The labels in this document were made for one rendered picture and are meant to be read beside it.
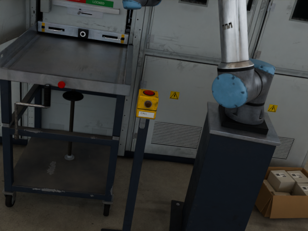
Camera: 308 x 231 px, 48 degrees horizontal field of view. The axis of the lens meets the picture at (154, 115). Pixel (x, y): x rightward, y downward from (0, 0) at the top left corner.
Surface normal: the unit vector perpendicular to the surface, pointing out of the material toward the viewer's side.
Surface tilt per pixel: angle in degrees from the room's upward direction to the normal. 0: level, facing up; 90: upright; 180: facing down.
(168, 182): 0
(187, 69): 90
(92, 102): 90
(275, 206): 71
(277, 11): 90
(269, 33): 90
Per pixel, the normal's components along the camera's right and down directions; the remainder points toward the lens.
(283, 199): 0.22, 0.11
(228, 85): -0.63, 0.33
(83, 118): 0.04, 0.45
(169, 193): 0.16, -0.88
